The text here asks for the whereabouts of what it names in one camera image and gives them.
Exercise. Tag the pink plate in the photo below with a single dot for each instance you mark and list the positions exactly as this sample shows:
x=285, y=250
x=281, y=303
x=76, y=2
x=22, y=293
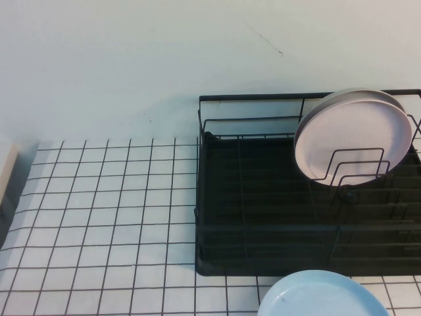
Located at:
x=345, y=138

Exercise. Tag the beige plate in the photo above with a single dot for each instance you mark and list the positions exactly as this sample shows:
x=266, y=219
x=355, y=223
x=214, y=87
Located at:
x=368, y=93

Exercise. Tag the light blue plate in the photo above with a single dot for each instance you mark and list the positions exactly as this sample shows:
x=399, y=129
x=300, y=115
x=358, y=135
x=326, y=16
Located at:
x=312, y=296

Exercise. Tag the white grid-pattern tablecloth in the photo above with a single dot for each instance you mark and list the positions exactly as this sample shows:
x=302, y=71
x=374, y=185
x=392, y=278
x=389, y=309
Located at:
x=98, y=230

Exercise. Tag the beige wooden board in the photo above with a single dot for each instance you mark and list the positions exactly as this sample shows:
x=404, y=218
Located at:
x=8, y=171

